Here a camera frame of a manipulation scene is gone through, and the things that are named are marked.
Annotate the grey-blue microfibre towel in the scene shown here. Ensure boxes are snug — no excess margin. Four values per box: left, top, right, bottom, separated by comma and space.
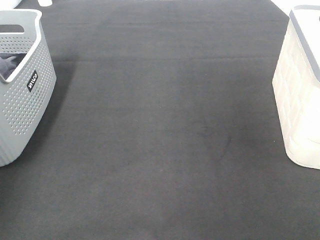
0, 52, 26, 80

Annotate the grey perforated plastic basket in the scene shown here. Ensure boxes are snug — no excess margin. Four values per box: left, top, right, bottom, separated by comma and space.
0, 9, 57, 166

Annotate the white plastic basket grey rim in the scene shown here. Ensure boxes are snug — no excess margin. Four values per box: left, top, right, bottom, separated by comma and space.
272, 2, 320, 169

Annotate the white cylinder at top edge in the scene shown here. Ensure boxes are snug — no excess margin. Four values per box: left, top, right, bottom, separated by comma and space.
38, 0, 53, 7

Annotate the white object top left corner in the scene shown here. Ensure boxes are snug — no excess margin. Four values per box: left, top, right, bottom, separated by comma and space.
0, 0, 22, 10

